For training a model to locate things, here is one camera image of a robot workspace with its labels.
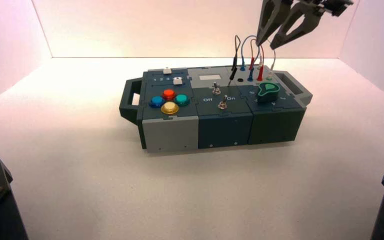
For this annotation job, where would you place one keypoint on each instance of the green round push button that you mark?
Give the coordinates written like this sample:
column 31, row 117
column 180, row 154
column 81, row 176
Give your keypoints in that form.
column 181, row 99

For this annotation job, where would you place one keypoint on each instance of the red round push button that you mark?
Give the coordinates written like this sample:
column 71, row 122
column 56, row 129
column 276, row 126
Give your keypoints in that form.
column 169, row 94

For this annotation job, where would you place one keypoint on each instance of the yellow round push button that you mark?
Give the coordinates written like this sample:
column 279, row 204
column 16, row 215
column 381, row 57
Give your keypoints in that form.
column 169, row 107

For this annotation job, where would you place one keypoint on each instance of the white rectangular display window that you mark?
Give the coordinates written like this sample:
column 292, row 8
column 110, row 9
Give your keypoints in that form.
column 208, row 78

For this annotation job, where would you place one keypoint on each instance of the green rotary knob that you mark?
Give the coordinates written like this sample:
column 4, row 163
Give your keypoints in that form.
column 267, row 94

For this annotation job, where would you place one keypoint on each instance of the plain white slider key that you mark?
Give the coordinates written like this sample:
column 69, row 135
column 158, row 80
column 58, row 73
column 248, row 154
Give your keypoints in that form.
column 167, row 70

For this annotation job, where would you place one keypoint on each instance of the blue round push button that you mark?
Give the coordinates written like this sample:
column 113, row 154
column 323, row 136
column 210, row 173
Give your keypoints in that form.
column 156, row 101

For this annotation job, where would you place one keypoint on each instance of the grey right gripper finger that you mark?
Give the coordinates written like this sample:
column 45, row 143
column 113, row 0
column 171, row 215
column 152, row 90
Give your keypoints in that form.
column 308, row 11
column 280, row 13

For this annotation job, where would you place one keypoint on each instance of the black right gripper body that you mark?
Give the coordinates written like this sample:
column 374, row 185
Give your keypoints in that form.
column 337, row 5

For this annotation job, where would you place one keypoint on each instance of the blue grey modular task box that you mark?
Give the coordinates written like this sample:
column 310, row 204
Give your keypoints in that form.
column 168, row 132

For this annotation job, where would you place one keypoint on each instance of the white slider key blue arrow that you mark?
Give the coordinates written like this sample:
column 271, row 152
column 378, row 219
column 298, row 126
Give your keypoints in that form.
column 177, row 81

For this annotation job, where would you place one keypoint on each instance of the metal toggle switch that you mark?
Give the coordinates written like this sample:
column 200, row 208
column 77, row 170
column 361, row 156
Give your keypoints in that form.
column 216, row 90
column 222, row 106

